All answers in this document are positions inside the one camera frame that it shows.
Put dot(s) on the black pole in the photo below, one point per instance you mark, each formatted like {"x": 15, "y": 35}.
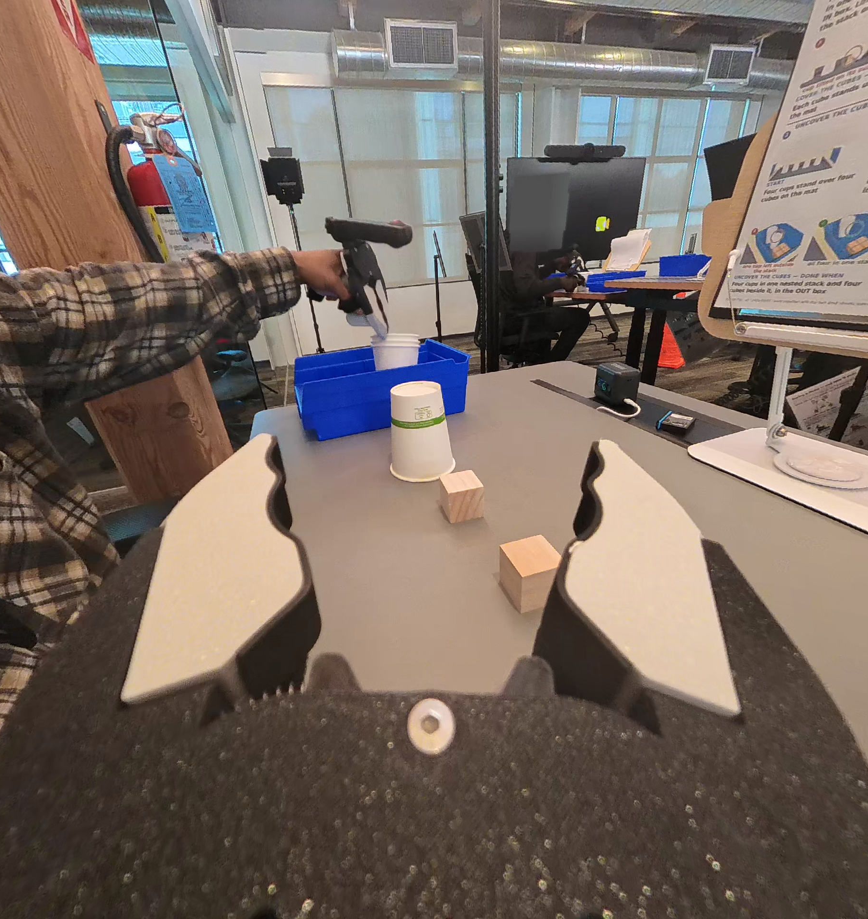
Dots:
{"x": 491, "y": 143}

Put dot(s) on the wooden cube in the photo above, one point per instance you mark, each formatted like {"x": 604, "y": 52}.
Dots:
{"x": 463, "y": 495}
{"x": 527, "y": 574}

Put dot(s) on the black monitor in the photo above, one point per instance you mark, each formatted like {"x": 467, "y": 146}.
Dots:
{"x": 549, "y": 201}

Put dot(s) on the silver air duct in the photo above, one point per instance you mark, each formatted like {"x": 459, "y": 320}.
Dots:
{"x": 585, "y": 61}

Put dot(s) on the wooden board with instruction sheet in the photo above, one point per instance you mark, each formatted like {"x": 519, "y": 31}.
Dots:
{"x": 821, "y": 143}

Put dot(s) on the black office chair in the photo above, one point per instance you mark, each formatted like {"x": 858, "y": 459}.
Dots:
{"x": 484, "y": 273}

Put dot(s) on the red fire extinguisher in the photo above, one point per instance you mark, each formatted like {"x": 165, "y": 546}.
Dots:
{"x": 147, "y": 187}

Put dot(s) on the blue paper tag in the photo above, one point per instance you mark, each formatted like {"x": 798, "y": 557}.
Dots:
{"x": 186, "y": 194}

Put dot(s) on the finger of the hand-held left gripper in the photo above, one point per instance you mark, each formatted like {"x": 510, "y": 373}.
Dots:
{"x": 381, "y": 327}

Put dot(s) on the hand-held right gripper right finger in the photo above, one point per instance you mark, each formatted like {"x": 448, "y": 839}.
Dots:
{"x": 642, "y": 596}

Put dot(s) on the stack of white paper cups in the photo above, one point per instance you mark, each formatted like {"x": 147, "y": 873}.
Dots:
{"x": 398, "y": 359}

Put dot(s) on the orange traffic cone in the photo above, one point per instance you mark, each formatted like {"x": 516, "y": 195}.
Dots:
{"x": 671, "y": 352}

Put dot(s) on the small black box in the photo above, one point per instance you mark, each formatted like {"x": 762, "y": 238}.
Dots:
{"x": 676, "y": 422}

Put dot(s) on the hanging printed paper sheet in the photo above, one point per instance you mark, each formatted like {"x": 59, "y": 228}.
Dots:
{"x": 829, "y": 402}

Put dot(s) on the white air vent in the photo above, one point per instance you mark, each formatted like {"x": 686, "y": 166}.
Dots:
{"x": 421, "y": 43}
{"x": 728, "y": 63}

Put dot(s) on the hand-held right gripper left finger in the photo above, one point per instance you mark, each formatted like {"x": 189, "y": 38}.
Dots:
{"x": 219, "y": 567}

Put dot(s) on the black device with green display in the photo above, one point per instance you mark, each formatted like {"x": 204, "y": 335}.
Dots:
{"x": 617, "y": 380}

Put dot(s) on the person's left hand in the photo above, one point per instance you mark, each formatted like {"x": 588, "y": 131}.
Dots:
{"x": 323, "y": 269}

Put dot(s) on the red wall sign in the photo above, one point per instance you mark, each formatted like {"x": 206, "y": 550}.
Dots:
{"x": 75, "y": 29}

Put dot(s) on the black video bar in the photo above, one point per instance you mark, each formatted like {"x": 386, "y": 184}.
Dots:
{"x": 585, "y": 151}

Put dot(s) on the white paper cup green band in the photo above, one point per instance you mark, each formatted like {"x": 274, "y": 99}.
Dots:
{"x": 405, "y": 335}
{"x": 405, "y": 341}
{"x": 419, "y": 438}

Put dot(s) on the person's left forearm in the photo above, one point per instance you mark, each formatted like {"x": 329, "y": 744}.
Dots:
{"x": 154, "y": 316}

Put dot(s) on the blue plastic bin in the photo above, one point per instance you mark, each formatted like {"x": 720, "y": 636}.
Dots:
{"x": 341, "y": 395}
{"x": 610, "y": 278}
{"x": 682, "y": 265}

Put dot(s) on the wooden desk with black legs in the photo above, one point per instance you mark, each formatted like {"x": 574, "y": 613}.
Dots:
{"x": 656, "y": 283}

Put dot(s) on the folder with white paper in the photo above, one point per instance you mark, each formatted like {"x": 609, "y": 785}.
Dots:
{"x": 629, "y": 250}

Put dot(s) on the wooden pillar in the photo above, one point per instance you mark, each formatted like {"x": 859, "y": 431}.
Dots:
{"x": 39, "y": 143}

